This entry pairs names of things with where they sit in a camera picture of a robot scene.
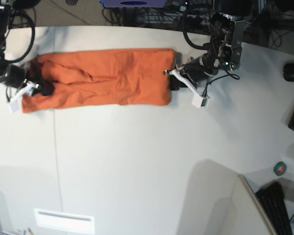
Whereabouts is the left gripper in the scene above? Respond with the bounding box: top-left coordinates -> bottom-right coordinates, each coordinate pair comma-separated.
173,52 -> 223,88

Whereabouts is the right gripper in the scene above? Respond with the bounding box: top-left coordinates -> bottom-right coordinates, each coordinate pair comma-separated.
0,59 -> 54,96

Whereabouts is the orange t-shirt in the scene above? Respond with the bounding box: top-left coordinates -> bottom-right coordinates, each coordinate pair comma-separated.
22,48 -> 176,113

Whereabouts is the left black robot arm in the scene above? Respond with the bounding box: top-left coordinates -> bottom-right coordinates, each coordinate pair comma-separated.
176,0 -> 252,88

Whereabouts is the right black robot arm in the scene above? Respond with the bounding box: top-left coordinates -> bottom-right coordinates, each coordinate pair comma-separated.
0,0 -> 54,96

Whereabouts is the blue box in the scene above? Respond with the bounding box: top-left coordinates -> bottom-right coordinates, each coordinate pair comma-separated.
99,0 -> 173,8

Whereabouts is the black computer mouse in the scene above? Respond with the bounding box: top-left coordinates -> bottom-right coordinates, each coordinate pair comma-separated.
283,63 -> 294,82

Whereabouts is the green tape roll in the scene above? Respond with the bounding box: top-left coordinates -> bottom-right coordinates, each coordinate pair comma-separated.
273,162 -> 287,176

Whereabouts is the black keyboard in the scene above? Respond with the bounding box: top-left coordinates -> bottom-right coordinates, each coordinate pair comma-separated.
256,182 -> 293,235

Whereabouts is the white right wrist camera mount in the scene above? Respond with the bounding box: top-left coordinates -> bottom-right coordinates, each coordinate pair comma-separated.
6,79 -> 42,114

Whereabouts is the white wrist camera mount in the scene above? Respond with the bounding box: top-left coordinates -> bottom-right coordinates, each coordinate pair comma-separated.
163,69 -> 210,108
6,79 -> 42,114

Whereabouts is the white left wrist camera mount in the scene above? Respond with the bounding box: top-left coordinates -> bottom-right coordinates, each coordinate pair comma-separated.
163,69 -> 210,108

